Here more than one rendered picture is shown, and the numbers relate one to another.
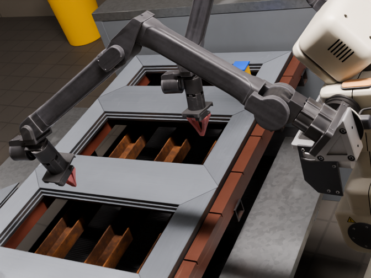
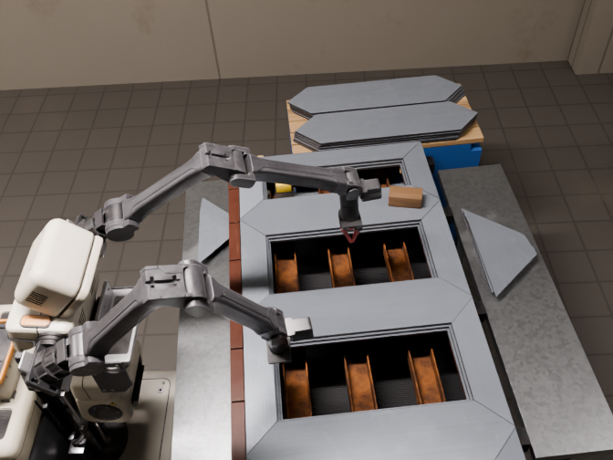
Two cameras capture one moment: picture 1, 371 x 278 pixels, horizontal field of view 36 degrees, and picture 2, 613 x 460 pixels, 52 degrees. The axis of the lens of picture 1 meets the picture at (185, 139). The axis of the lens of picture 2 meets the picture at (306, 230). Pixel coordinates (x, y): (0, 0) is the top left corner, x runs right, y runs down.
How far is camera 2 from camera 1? 251 cm
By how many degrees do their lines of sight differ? 91
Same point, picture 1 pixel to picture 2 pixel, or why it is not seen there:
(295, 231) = (186, 355)
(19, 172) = (531, 322)
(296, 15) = not seen: outside the picture
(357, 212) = not seen: hidden behind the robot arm
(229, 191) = (233, 326)
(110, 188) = (353, 293)
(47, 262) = not seen: hidden behind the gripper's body
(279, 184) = (219, 405)
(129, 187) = (333, 298)
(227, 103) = (295, 442)
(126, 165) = (359, 323)
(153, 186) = (308, 306)
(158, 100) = (404, 434)
